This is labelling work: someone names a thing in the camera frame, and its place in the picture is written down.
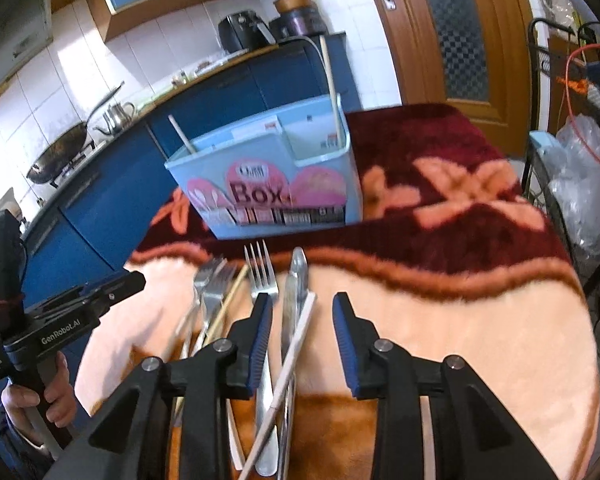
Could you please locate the red and cream floral blanket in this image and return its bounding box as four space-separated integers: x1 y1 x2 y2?
82 102 600 480

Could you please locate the black air fryer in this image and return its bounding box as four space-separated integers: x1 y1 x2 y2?
217 12 272 55

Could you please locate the metal table knife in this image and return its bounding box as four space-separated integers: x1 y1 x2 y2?
280 247 311 480

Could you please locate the metal kettle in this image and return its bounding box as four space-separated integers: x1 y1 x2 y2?
94 101 137 137

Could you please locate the person's left hand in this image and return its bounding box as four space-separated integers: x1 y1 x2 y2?
2 355 78 453

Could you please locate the light blue utensil box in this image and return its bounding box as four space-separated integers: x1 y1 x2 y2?
164 94 365 240

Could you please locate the white power cable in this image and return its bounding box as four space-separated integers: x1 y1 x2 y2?
280 35 331 76

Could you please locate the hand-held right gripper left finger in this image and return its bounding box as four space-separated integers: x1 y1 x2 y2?
40 292 274 480

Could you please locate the black wire rack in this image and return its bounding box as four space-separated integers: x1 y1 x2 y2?
522 17 600 361

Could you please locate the light blue plastic object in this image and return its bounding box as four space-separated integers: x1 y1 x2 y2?
529 130 563 173

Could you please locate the wooden door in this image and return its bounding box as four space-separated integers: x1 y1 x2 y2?
357 0 536 161

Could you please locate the orange cable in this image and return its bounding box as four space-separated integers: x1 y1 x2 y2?
555 45 600 181

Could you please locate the pale wooden chopstick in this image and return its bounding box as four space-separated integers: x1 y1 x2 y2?
168 115 197 155

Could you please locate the blue kitchen base cabinet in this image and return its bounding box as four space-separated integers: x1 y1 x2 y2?
20 32 363 311

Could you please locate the gas stove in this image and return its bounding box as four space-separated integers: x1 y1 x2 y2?
50 137 108 188

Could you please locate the white chopstick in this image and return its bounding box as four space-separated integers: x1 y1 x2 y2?
239 294 317 480

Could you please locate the clear plastic bag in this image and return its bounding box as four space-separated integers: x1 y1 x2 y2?
550 115 600 263

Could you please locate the black wok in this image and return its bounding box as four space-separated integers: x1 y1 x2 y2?
26 80 127 186

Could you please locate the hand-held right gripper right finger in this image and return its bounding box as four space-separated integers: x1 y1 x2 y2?
332 291 553 480

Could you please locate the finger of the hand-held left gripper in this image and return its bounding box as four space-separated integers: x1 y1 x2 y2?
30 270 147 323

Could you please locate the metal fork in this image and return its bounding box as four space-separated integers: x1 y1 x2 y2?
192 264 238 353
243 240 282 477
172 257 227 361

